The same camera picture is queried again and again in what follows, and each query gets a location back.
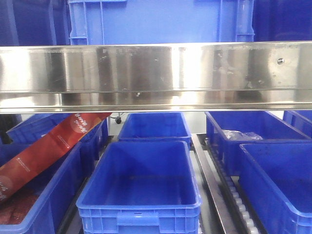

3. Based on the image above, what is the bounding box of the blue upper shelf crate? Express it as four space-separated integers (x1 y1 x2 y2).
68 0 254 45

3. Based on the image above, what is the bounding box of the stainless steel shelf beam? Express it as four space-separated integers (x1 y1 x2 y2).
0 41 312 114

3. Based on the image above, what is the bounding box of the blue rear centre bin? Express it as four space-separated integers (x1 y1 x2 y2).
117 112 191 148

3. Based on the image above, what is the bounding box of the blue bin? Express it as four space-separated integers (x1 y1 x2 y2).
239 142 312 234
117 112 191 148
76 141 201 234
205 111 311 176
283 110 312 137
0 145 85 234
7 113 109 173

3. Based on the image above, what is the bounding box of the clear plastic bag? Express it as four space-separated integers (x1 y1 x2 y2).
222 130 263 140

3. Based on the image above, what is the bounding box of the blue front centre bin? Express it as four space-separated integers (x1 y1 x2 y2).
76 141 201 234

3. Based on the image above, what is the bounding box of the blue rear right bin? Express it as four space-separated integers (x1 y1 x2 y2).
205 111 311 176

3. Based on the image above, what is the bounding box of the blue rear left bin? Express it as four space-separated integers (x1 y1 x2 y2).
7 113 109 173

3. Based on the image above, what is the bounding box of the red printed carton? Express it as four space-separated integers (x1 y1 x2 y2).
0 113 111 203

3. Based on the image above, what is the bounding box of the blue front right bin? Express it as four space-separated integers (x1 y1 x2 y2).
239 142 312 234

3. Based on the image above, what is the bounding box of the blue far right bin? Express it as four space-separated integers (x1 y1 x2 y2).
283 110 312 137

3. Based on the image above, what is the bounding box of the blue front left bin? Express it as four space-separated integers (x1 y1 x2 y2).
0 145 85 234

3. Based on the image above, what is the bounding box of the steel roller track rail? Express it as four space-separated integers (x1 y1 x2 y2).
192 134 237 234

